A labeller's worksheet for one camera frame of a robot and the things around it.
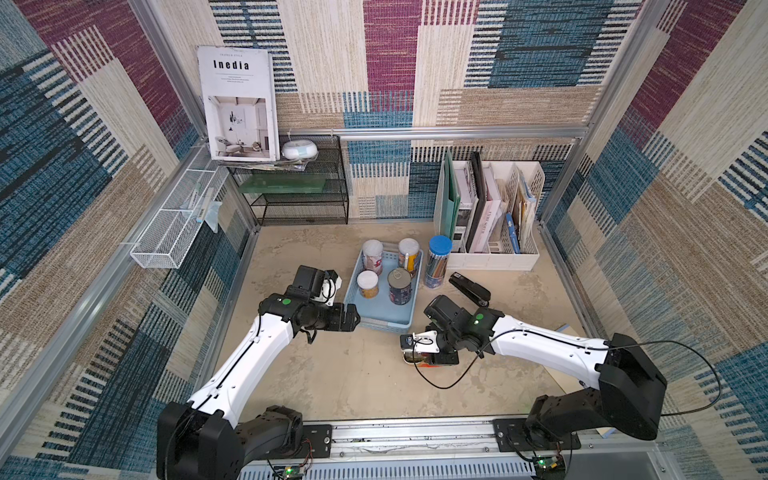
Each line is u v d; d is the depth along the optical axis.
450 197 0.85
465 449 0.73
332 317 0.71
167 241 0.90
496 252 1.11
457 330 0.62
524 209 0.93
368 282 0.95
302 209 1.19
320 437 0.75
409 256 0.94
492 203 0.85
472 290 1.00
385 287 0.99
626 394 0.41
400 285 0.91
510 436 0.73
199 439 0.38
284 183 1.01
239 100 0.77
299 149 0.87
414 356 0.80
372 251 0.97
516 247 1.06
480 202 0.87
